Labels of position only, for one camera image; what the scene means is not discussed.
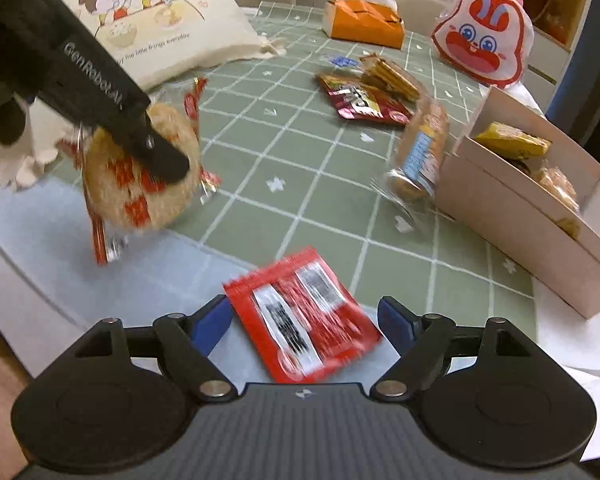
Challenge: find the round golden pastry packet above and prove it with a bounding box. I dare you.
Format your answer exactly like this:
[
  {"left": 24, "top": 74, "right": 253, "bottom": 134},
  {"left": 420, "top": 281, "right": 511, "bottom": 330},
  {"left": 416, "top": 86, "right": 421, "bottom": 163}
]
[{"left": 531, "top": 164, "right": 580, "bottom": 214}]

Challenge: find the pink open gift box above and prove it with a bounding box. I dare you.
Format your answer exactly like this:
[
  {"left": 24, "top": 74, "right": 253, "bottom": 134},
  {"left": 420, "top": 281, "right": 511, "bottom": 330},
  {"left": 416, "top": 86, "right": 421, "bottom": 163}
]
[{"left": 434, "top": 88, "right": 600, "bottom": 318}]

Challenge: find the dark red snack bag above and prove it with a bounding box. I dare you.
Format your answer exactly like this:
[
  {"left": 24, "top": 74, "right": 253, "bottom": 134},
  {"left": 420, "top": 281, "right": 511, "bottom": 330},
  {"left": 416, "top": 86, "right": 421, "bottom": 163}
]
[{"left": 315, "top": 74, "right": 413, "bottom": 126}]

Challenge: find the small red snack packet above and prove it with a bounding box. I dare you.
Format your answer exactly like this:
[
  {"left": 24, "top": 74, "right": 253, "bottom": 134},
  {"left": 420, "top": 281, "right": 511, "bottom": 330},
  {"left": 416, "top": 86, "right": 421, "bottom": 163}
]
[{"left": 223, "top": 247, "right": 381, "bottom": 384}]

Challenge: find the red rabbit snack bag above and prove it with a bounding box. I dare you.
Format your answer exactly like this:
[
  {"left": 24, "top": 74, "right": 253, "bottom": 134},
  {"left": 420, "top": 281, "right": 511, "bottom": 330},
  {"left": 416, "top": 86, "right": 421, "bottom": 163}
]
[{"left": 431, "top": 0, "right": 534, "bottom": 89}]

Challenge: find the yellow gold snack packet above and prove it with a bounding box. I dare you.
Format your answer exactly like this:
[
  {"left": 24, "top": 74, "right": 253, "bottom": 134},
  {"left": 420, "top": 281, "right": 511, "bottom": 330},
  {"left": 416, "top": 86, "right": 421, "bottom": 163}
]
[{"left": 474, "top": 122, "right": 552, "bottom": 160}]

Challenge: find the wafer biscuit packet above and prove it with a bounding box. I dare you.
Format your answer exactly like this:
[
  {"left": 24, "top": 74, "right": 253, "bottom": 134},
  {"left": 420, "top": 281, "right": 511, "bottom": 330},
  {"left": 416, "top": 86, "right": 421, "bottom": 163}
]
[{"left": 329, "top": 52, "right": 424, "bottom": 102}]

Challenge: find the long biscuit roll packet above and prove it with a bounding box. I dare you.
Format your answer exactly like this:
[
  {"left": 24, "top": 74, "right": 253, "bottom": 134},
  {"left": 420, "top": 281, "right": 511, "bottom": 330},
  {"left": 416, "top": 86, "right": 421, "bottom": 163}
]
[{"left": 372, "top": 96, "right": 449, "bottom": 231}]

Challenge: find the green checked tablecloth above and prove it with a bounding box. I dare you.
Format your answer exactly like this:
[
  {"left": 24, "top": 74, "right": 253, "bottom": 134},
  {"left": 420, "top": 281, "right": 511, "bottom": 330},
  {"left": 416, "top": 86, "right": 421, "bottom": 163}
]
[{"left": 54, "top": 0, "right": 539, "bottom": 340}]

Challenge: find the cream cartoon tote bag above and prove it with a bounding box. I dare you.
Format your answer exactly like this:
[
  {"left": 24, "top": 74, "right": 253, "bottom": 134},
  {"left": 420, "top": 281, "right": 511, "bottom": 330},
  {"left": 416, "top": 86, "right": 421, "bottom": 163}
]
[{"left": 0, "top": 0, "right": 287, "bottom": 191}]

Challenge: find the round rice cracker packet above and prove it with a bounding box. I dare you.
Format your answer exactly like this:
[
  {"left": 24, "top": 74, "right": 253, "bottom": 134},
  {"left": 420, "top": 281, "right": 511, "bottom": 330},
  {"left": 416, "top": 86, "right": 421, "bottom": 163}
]
[{"left": 56, "top": 76, "right": 222, "bottom": 266}]

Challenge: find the orange tissue box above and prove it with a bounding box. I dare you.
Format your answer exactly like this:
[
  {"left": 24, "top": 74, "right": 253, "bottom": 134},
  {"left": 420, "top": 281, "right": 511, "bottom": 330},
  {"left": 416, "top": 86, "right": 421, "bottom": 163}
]
[{"left": 323, "top": 0, "right": 405, "bottom": 49}]

